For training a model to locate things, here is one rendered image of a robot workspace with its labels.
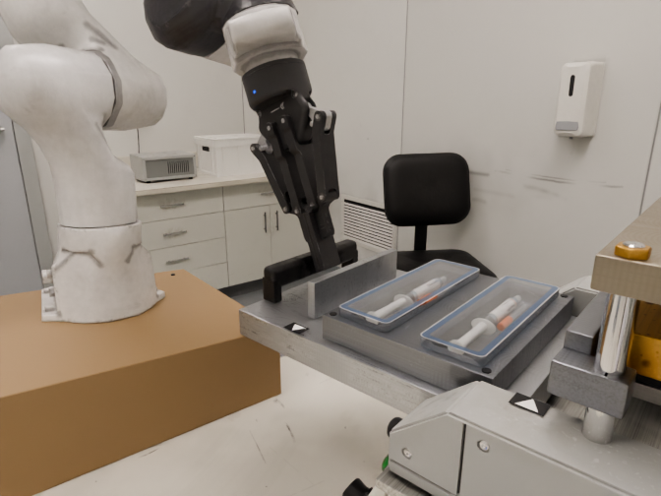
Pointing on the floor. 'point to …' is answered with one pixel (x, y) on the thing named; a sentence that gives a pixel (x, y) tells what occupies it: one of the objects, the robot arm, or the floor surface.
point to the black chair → (428, 203)
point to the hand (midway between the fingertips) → (320, 239)
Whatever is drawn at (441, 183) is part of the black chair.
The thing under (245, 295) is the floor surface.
